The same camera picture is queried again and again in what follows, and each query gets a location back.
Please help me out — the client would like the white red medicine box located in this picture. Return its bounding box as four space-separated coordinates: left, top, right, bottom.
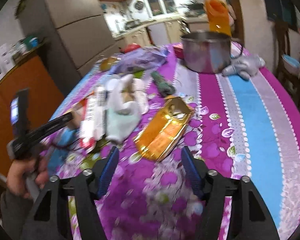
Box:
79 86 107 153

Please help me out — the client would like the white knotted towel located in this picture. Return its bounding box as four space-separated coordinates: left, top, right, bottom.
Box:
106 74 149 115

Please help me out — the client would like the gold orange foil package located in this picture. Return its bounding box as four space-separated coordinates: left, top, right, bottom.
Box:
134 96 194 162

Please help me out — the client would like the person's left hand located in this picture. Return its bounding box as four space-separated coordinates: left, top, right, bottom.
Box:
6 157 49 199

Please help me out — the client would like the orange wooden cabinet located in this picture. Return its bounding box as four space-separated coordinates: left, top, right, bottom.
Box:
0 55 64 178

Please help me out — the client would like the mint green cloth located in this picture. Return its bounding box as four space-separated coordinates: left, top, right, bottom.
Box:
106 109 141 144

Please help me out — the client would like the white microwave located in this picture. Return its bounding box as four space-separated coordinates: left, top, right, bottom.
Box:
0 43 15 81

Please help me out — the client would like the bread bun in plastic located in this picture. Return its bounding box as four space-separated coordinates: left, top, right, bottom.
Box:
99 56 120 72

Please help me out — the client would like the purple striped floral tablecloth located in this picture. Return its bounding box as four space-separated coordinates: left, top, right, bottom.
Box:
39 42 300 240

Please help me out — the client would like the silver refrigerator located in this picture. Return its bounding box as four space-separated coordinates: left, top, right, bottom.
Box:
18 0 119 95

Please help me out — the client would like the red apple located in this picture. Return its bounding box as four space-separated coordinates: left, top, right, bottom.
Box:
121 43 141 54

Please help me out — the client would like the dark green rolled cloth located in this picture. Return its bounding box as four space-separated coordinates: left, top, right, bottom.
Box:
151 71 175 98

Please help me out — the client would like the purple snack bag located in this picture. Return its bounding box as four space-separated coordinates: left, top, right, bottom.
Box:
110 46 170 75

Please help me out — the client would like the wooden chair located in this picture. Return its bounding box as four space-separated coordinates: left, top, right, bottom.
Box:
274 20 300 96

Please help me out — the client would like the grey cloth glove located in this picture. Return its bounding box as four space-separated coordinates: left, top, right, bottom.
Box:
222 55 265 81

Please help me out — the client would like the light blue basin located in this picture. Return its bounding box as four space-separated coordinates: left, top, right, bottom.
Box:
282 54 300 76

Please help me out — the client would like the red box behind pot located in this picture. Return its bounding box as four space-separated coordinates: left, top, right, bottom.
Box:
173 43 184 59

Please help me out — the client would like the steel pot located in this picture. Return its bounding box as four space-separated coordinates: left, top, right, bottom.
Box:
180 30 244 74

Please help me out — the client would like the dark window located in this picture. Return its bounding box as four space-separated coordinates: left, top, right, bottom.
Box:
264 0 298 31

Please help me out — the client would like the orange juice bottle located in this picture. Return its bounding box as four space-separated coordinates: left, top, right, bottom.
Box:
204 0 231 36

